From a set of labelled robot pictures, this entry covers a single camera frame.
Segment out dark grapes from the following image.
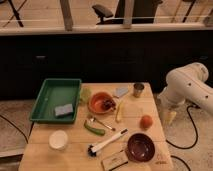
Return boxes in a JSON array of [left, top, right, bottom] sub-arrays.
[[102, 99, 116, 110]]

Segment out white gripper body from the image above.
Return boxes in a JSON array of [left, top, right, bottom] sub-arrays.
[[158, 96, 177, 118]]

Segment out black power cable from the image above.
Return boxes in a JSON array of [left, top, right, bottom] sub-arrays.
[[165, 104, 200, 150]]

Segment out metal spoon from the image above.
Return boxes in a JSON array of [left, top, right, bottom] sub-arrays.
[[88, 115, 116, 131]]

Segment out yellow banana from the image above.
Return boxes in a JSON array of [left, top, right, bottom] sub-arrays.
[[115, 101, 124, 123]]

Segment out white dish brush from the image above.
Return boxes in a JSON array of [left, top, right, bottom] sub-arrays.
[[88, 129, 128, 157]]

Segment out orange-red apple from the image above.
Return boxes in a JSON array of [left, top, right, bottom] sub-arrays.
[[140, 115, 153, 129]]

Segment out grey-blue sponge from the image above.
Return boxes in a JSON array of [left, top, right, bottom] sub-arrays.
[[114, 87, 128, 98]]

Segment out dark maroon bowl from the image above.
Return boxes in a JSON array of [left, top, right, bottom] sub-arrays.
[[126, 133, 155, 162]]

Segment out pale green vegetable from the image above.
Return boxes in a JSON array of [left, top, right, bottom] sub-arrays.
[[80, 87, 91, 104]]

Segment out white paper cup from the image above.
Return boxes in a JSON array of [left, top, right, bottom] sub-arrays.
[[49, 130, 68, 150]]

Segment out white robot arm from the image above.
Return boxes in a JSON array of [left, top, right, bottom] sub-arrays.
[[158, 62, 213, 125]]

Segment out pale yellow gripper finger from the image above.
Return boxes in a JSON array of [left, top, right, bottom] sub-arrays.
[[167, 111, 177, 125]]

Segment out green plastic tray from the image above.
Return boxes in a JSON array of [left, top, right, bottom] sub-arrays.
[[30, 78, 81, 124]]

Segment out orange bowl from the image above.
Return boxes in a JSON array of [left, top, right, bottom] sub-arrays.
[[88, 92, 116, 114]]

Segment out metal cup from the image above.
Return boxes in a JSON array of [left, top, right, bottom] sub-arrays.
[[133, 83, 144, 98]]

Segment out small wooden box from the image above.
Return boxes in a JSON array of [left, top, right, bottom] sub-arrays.
[[101, 151, 128, 171]]

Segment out grey sponge in tray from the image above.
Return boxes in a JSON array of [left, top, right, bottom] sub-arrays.
[[55, 104, 73, 117]]

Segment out black office chair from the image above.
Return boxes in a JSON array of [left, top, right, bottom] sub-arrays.
[[92, 0, 163, 25]]

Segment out green pepper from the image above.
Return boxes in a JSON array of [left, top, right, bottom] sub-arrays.
[[84, 120, 106, 136]]

